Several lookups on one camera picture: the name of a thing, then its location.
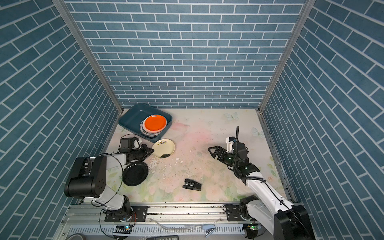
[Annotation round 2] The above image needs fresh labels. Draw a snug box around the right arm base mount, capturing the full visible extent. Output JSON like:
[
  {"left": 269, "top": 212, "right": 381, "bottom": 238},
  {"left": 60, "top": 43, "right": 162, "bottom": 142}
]
[{"left": 222, "top": 204, "right": 250, "bottom": 222}]

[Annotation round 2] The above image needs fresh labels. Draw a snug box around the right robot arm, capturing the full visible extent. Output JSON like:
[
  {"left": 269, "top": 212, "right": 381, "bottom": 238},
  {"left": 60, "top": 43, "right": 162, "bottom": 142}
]
[{"left": 208, "top": 142, "right": 315, "bottom": 240}]

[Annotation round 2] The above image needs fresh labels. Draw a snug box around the orange plate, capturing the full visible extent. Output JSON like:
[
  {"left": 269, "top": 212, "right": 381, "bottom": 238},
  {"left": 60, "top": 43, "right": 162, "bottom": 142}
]
[{"left": 142, "top": 115, "right": 168, "bottom": 134}]

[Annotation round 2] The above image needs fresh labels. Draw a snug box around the white plate cloud emblem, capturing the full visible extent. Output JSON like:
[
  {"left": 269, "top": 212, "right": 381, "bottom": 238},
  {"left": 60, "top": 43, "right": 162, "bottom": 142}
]
[{"left": 140, "top": 122, "right": 161, "bottom": 138}]

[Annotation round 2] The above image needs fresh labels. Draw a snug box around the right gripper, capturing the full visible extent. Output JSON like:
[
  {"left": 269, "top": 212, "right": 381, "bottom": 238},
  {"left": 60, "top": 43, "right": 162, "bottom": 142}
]
[{"left": 209, "top": 145, "right": 240, "bottom": 169}]

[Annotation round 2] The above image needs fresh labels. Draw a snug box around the black stapler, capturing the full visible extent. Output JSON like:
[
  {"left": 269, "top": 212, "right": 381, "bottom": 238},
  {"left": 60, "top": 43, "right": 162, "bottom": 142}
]
[{"left": 183, "top": 179, "right": 202, "bottom": 191}]

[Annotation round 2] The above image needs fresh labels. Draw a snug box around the teal plastic bin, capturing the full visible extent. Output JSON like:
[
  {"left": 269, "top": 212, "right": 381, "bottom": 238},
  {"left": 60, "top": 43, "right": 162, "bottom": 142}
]
[{"left": 119, "top": 103, "right": 173, "bottom": 143}]

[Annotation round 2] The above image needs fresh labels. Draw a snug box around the cream yellow plate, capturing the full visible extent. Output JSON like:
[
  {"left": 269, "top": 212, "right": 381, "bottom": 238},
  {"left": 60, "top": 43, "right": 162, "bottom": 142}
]
[{"left": 152, "top": 139, "right": 176, "bottom": 159}]

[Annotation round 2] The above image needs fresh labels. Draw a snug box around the black plate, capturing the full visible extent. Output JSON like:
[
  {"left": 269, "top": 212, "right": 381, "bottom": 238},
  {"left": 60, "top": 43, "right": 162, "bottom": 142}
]
[{"left": 122, "top": 162, "right": 149, "bottom": 187}]

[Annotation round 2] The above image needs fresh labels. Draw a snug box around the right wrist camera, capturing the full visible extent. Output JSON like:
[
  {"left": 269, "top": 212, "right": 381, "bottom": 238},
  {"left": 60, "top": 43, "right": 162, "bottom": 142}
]
[{"left": 226, "top": 137, "right": 236, "bottom": 154}]

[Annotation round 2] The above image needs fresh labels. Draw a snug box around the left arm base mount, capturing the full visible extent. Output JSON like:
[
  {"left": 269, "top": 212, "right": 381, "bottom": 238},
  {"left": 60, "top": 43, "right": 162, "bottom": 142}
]
[{"left": 103, "top": 206, "right": 149, "bottom": 223}]

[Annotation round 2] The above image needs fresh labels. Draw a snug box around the aluminium front rail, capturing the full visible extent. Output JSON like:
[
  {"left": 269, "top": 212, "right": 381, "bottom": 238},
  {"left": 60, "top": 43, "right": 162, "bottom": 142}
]
[{"left": 54, "top": 203, "right": 275, "bottom": 240}]

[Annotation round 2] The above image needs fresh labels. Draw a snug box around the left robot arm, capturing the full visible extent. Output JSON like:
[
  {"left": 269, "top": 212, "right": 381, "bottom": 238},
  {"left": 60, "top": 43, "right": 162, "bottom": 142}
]
[{"left": 64, "top": 137, "right": 155, "bottom": 212}]

